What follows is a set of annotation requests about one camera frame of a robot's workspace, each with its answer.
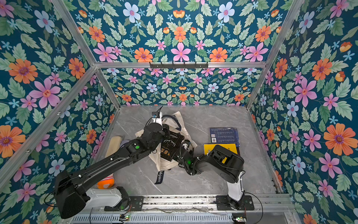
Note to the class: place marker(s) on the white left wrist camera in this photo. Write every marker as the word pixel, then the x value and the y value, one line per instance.
pixel 157 118

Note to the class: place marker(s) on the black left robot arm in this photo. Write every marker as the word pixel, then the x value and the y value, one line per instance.
pixel 74 192

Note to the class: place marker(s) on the black hook rail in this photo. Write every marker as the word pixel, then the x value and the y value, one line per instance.
pixel 173 65

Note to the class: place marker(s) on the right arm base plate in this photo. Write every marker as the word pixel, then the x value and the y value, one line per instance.
pixel 225 203

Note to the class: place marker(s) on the black Murphy's Law book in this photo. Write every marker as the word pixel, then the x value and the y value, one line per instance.
pixel 170 145

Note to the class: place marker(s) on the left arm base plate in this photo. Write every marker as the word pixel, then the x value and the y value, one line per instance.
pixel 132 203

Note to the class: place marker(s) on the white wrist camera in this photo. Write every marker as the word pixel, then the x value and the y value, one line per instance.
pixel 157 118
pixel 186 145

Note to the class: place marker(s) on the black Elegant bag label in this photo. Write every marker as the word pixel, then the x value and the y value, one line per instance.
pixel 160 176

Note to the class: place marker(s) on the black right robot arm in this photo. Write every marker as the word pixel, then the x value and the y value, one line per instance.
pixel 232 172

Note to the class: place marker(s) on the yellow spine book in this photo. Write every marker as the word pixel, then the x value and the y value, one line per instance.
pixel 223 152

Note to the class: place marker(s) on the cartoon boy plush doll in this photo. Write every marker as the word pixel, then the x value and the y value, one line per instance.
pixel 106 183

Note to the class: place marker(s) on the cream canvas tote bag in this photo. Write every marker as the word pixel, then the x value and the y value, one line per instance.
pixel 176 125

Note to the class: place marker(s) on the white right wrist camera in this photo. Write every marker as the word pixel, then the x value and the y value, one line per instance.
pixel 186 145

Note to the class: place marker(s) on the beige glasses case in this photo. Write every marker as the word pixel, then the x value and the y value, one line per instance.
pixel 114 145

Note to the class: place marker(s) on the dark blue barcode book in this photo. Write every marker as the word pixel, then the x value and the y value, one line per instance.
pixel 224 135

